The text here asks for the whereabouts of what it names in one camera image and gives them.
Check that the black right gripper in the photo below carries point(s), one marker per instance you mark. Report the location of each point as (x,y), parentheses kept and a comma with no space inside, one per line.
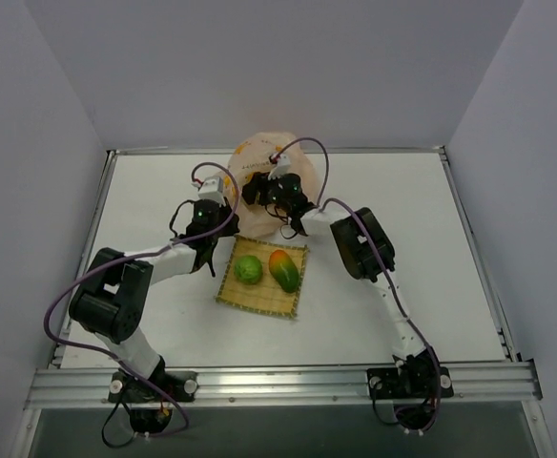
(252,192)

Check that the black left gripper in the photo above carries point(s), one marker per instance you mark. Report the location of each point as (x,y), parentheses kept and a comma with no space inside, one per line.
(224,221)

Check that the translucent cream plastic bag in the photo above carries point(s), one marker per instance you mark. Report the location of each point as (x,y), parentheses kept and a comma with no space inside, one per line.
(252,155)

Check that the green custard apple fake fruit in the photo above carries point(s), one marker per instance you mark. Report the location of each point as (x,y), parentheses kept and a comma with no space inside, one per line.
(248,269)

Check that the orange green fake mango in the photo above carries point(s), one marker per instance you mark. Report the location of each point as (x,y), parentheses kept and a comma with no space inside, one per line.
(284,271)

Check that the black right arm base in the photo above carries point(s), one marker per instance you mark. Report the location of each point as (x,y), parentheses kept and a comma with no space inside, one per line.
(408,394)

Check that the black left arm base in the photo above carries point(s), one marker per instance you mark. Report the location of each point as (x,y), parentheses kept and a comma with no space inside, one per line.
(153,405)

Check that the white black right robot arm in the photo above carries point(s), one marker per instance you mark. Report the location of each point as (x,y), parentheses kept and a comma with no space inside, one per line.
(367,254)

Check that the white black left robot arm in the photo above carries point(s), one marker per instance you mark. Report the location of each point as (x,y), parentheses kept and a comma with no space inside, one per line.
(110,302)

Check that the woven bamboo mat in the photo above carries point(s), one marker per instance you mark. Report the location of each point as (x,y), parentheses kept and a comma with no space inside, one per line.
(266,297)

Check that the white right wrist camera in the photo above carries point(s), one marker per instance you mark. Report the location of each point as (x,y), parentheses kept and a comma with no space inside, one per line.
(281,166)

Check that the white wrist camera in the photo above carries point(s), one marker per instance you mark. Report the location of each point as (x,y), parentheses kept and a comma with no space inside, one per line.
(281,166)
(212,189)

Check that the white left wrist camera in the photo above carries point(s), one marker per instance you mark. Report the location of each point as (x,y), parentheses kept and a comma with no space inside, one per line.
(212,189)

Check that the aluminium front rail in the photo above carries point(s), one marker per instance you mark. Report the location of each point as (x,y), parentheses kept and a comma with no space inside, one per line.
(307,385)

